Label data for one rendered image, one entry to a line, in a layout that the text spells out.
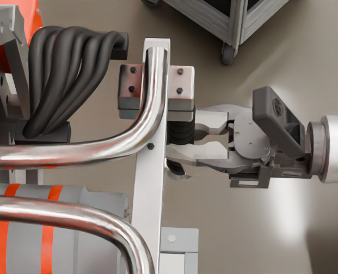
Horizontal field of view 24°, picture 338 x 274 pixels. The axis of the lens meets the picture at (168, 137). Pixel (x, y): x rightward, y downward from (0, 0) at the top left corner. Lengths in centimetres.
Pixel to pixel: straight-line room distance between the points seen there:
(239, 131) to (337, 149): 13
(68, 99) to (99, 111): 121
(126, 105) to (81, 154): 14
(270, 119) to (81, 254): 28
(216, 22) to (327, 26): 37
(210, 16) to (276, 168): 103
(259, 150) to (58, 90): 30
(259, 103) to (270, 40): 126
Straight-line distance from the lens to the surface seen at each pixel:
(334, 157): 102
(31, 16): 110
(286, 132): 99
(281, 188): 196
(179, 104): 93
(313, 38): 223
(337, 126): 103
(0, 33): 92
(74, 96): 85
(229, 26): 202
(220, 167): 100
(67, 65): 84
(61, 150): 81
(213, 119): 104
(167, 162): 108
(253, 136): 103
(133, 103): 93
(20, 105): 111
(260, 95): 97
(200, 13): 208
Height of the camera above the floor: 170
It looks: 58 degrees down
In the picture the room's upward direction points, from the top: straight up
